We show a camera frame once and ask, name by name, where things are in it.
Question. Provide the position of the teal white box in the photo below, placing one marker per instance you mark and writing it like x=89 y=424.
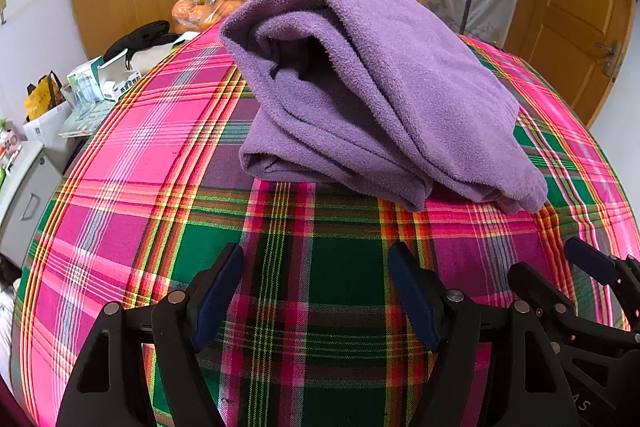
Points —
x=85 y=82

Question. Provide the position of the pink plaid bed sheet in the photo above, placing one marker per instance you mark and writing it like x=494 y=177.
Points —
x=125 y=207

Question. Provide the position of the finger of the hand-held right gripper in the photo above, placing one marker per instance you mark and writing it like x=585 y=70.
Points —
x=530 y=282
x=595 y=262

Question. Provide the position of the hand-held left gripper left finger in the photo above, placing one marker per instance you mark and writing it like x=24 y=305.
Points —
x=220 y=292

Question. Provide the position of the grey drawer cabinet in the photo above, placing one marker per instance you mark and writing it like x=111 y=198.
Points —
x=25 y=202

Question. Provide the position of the purple sweater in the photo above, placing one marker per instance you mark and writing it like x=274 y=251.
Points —
x=375 y=82

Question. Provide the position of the green white medicine box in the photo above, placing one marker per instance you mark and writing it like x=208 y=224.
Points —
x=120 y=82

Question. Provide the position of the black garment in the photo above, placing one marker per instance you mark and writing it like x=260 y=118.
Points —
x=145 y=34

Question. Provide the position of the wooden door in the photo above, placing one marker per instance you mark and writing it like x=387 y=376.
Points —
x=565 y=7

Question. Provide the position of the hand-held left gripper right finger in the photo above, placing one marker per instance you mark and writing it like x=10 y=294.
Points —
x=410 y=297

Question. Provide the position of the white carton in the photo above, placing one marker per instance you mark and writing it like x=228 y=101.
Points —
x=47 y=124

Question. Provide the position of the bag of oranges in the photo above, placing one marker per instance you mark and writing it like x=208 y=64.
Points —
x=200 y=12

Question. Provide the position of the yellow bag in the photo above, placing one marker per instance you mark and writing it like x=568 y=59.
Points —
x=45 y=97

